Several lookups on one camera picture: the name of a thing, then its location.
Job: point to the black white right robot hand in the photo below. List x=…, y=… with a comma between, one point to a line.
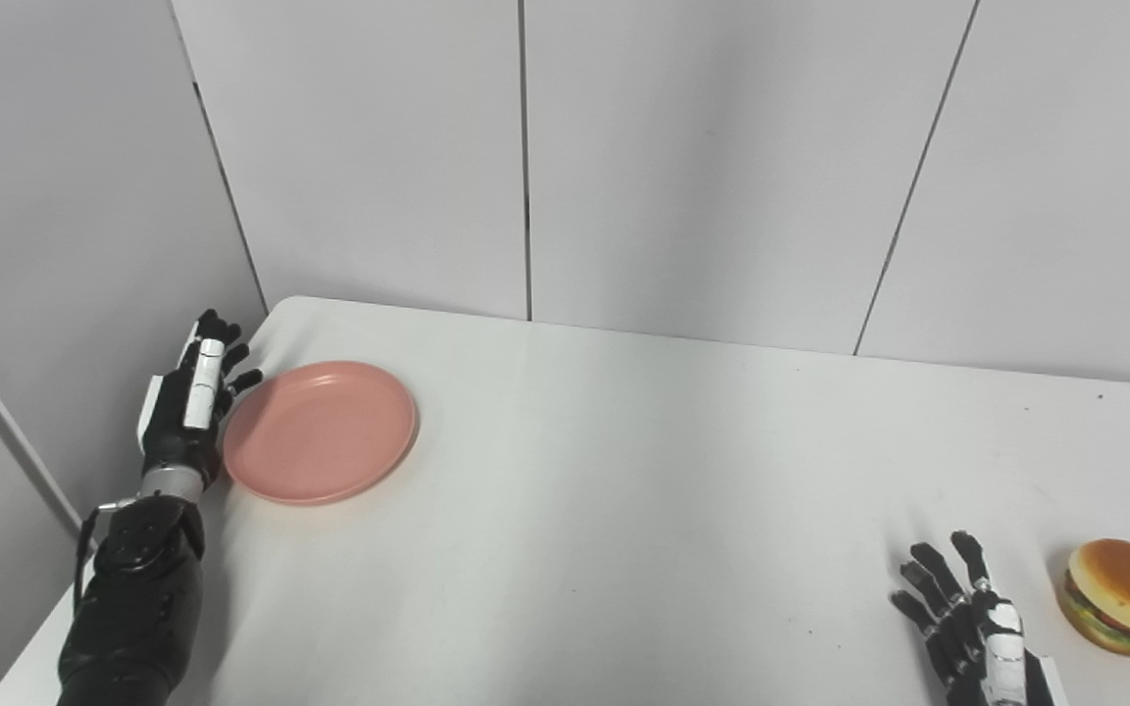
x=987, y=647

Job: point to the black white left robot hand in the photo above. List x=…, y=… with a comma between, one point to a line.
x=187, y=412

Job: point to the pink round plate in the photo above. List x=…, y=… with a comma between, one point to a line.
x=320, y=431

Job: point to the toy hamburger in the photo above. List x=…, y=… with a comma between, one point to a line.
x=1126, y=593

